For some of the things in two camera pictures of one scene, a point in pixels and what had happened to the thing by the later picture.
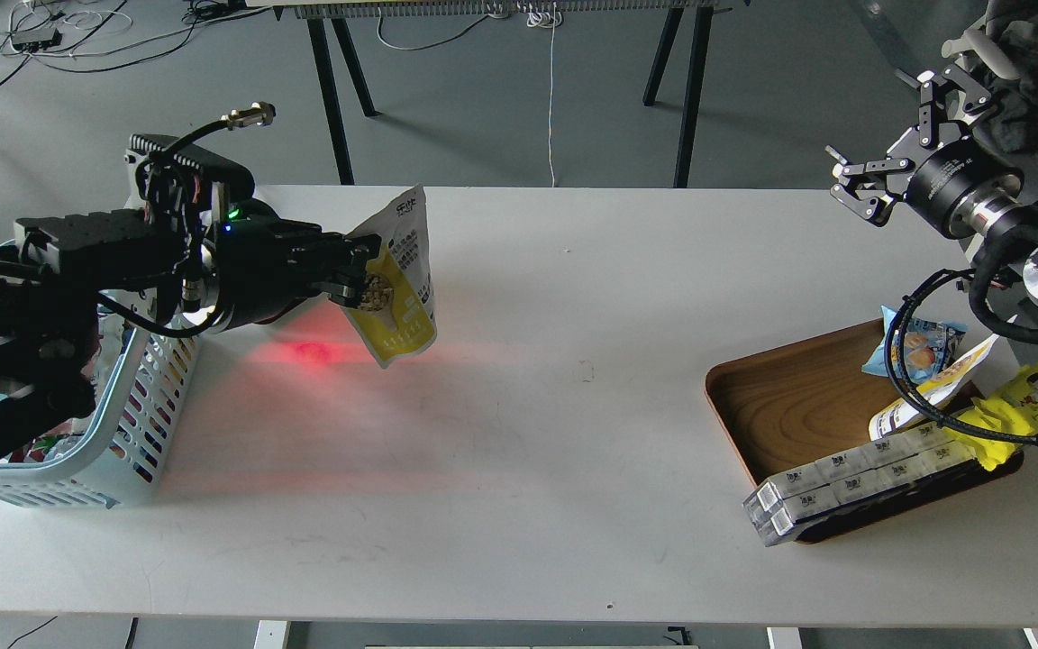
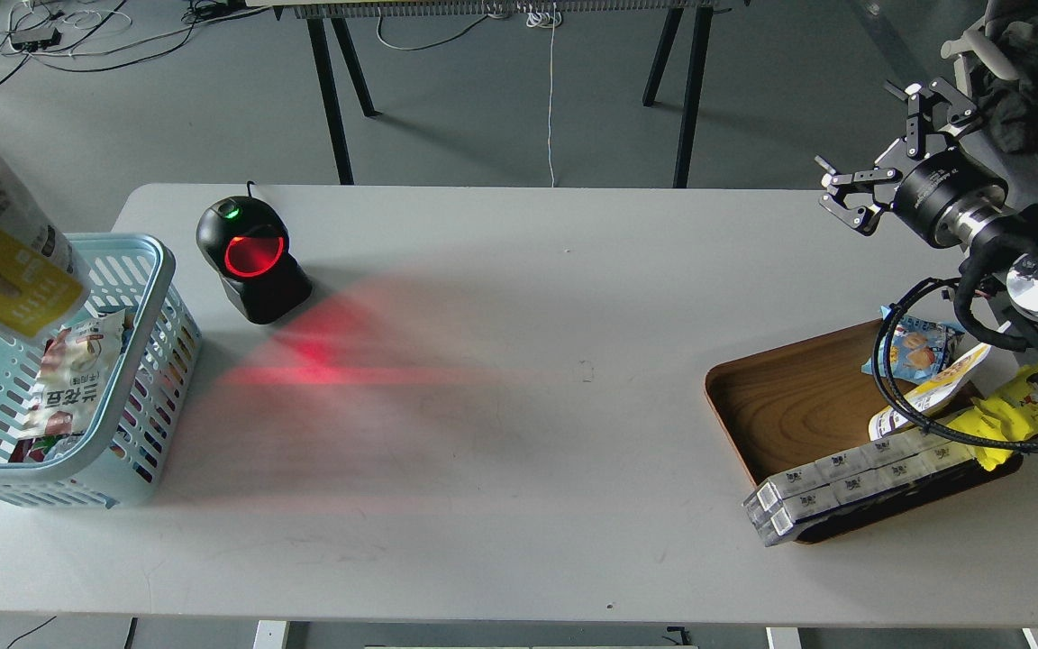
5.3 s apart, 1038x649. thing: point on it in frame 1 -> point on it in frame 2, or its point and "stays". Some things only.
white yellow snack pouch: x=906 y=413 stays
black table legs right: x=701 y=40 stays
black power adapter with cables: x=35 y=40 stays
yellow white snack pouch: x=397 y=315 -> x=3 y=255
